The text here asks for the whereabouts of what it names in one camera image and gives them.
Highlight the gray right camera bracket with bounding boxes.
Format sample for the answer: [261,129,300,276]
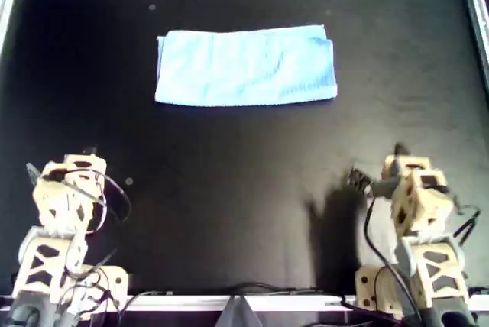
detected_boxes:
[372,180,400,199]

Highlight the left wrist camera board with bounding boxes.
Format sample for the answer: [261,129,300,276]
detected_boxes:
[25,162,44,187]

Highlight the light blue microfibre cloth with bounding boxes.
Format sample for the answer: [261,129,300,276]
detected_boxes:
[154,24,339,108]

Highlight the aluminium frame rail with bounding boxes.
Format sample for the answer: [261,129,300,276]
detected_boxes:
[459,0,489,95]
[0,293,489,313]
[0,0,21,64]

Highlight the right arm thin wires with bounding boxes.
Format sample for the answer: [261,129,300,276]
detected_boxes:
[442,185,481,248]

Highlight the gray triangular camera stand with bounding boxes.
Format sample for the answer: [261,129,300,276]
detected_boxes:
[215,294,264,327]

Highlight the left base cable bundle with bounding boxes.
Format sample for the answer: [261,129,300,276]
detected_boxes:
[57,254,129,324]

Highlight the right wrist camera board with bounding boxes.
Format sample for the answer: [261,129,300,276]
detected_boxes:
[349,168,374,195]

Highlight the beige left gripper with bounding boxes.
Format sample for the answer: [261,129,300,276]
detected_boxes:
[40,145,108,178]

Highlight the beige right arm base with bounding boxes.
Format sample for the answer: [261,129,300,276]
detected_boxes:
[354,265,402,321]

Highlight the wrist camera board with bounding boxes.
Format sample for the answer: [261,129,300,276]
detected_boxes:
[349,168,374,195]
[25,162,44,187]

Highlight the arm thin wires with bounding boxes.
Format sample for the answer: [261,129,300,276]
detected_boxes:
[442,185,481,248]
[57,168,133,236]

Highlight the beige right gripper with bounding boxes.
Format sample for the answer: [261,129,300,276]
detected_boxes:
[383,143,436,183]

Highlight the left arm thin wires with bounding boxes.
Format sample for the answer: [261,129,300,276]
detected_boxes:
[57,168,133,236]

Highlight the thick black camera cable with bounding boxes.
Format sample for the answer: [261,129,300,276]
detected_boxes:
[364,189,425,327]

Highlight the beige left arm base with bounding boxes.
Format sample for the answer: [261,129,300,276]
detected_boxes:
[78,265,130,322]

